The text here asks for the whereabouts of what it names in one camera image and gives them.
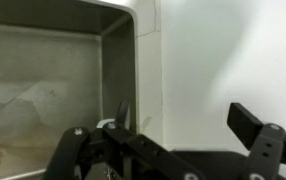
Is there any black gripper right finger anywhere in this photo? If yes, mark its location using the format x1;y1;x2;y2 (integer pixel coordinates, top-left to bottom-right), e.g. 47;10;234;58
227;102;286;180

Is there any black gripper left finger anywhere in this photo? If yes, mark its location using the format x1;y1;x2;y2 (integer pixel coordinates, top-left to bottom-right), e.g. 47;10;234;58
44;101;206;180

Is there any stainless steel sink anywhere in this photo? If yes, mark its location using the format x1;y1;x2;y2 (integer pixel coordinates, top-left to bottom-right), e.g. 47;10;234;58
0;0;140;180

